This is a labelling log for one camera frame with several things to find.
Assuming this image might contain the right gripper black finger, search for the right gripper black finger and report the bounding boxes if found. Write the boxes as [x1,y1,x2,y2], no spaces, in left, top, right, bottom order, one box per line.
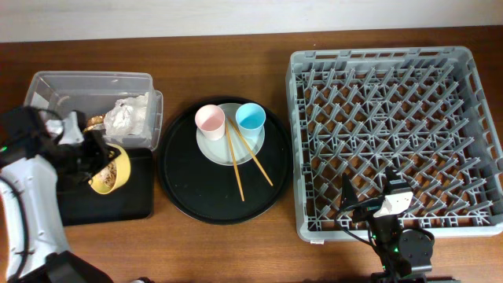
[340,173,358,211]
[384,167,401,193]

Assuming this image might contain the gold foil wrapper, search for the gold foil wrapper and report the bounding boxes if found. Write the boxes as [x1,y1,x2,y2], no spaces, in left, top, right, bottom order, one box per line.
[83,114,105,132]

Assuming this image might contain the yellow bowl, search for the yellow bowl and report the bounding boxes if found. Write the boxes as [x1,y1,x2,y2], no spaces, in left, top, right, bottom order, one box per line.
[88,144,131,195]

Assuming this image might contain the food scraps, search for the food scraps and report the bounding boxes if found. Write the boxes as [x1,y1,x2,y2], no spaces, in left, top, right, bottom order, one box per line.
[98,161,117,190]

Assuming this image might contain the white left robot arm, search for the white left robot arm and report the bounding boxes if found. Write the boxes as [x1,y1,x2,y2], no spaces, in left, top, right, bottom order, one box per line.
[1,106,121,282]

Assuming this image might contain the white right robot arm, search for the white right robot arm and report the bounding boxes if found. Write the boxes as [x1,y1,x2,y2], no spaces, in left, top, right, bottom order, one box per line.
[339,167,435,283]

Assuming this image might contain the grey dishwasher rack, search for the grey dishwasher rack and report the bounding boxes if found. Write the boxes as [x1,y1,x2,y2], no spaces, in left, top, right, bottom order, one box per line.
[286,46,502,244]

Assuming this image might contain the clear plastic bin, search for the clear plastic bin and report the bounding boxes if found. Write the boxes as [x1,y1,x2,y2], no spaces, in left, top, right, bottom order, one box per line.
[24,71,163,151]

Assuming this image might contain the black rectangular tray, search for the black rectangular tray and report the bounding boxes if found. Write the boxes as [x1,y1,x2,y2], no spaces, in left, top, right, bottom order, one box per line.
[57,148,154,226]

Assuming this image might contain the blue plastic cup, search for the blue plastic cup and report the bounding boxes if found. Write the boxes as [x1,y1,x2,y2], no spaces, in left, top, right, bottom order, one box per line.
[235,103,266,138]

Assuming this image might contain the round black tray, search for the round black tray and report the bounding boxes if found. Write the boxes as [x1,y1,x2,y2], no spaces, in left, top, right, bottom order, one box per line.
[157,101,293,225]

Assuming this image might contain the pink plastic cup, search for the pink plastic cup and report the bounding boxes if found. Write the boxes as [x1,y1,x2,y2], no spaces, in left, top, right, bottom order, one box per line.
[195,105,226,141]

